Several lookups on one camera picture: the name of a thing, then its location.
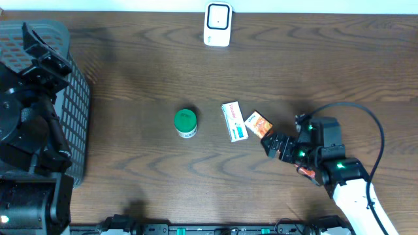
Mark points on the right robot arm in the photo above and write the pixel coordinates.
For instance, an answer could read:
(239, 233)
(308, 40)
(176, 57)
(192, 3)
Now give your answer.
(319, 149)

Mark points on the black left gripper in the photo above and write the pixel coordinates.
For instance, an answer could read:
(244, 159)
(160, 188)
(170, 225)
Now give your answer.
(46, 68)

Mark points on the dark grey plastic basket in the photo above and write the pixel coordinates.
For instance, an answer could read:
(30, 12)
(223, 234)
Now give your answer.
(73, 103)

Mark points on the green lid jar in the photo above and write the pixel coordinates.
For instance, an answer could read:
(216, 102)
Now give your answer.
(185, 122)

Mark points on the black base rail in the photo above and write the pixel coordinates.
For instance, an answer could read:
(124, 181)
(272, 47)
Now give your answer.
(123, 224)

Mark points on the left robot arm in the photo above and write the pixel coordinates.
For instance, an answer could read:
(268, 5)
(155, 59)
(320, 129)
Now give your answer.
(35, 190)

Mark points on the orange snack bar wrapper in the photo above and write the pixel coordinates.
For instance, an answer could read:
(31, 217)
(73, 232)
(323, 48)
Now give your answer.
(302, 170)

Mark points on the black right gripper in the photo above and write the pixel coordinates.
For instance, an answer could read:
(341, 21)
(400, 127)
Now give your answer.
(289, 141)

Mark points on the orange tissue pack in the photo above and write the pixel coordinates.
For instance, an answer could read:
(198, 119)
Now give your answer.
(257, 124)

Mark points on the white medicine box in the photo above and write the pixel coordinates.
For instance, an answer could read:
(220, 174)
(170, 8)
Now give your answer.
(234, 121)

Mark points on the white barcode scanner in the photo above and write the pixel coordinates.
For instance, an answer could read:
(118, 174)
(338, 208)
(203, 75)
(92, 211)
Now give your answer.
(217, 24)

